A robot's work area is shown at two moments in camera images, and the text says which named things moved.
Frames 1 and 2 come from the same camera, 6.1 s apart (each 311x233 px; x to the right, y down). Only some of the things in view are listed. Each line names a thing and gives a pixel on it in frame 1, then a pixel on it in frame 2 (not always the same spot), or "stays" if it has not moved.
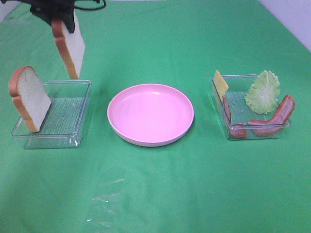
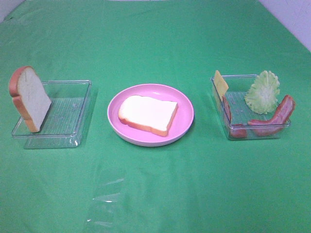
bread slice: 71,45 to 146,114
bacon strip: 236,131 stays
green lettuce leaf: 262,94 stays
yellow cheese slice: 220,85 stays
